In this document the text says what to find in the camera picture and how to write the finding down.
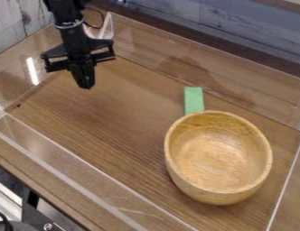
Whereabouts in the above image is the black table frame bracket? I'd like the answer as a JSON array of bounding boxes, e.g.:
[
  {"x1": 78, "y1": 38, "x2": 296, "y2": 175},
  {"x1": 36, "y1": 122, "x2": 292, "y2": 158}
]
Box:
[{"x1": 21, "y1": 189, "x2": 80, "y2": 231}]

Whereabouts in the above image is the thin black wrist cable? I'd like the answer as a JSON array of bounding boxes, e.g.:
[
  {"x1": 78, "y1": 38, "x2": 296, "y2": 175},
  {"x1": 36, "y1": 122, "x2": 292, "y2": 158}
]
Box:
[{"x1": 84, "y1": 7, "x2": 108, "y2": 31}]

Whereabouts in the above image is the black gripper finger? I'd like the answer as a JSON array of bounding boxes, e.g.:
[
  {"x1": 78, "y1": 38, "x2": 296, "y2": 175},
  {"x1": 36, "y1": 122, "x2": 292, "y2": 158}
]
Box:
[
  {"x1": 69, "y1": 64, "x2": 85, "y2": 88},
  {"x1": 84, "y1": 62, "x2": 96, "y2": 89}
]

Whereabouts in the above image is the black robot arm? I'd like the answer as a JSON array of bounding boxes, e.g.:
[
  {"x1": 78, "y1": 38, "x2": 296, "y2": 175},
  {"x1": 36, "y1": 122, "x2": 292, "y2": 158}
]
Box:
[{"x1": 41, "y1": 0, "x2": 116, "y2": 89}]

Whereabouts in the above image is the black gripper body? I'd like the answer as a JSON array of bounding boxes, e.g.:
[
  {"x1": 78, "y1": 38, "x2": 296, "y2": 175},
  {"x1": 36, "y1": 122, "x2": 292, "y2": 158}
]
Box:
[{"x1": 41, "y1": 23, "x2": 116, "y2": 73}]

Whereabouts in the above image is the clear acrylic corner bracket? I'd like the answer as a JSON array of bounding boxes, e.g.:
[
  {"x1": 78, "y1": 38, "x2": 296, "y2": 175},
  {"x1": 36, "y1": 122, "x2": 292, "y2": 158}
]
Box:
[{"x1": 84, "y1": 12, "x2": 114, "y2": 40}]

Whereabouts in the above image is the green rectangular block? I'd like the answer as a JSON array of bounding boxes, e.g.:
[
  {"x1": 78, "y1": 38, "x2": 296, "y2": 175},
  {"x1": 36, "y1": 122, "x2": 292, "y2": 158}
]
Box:
[{"x1": 184, "y1": 87, "x2": 205, "y2": 115}]

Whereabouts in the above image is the clear acrylic enclosure wall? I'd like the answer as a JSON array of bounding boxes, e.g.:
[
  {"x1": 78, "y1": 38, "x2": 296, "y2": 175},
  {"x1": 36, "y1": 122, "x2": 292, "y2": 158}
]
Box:
[{"x1": 0, "y1": 16, "x2": 300, "y2": 231}]

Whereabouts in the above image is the wooden brown bowl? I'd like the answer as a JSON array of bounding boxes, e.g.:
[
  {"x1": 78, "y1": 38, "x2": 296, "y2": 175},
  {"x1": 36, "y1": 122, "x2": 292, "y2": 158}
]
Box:
[{"x1": 165, "y1": 110, "x2": 273, "y2": 205}]

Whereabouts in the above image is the black cable lower left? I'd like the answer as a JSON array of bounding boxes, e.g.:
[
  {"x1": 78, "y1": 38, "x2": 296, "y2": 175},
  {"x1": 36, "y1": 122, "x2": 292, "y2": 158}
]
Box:
[{"x1": 0, "y1": 210, "x2": 16, "y2": 231}]

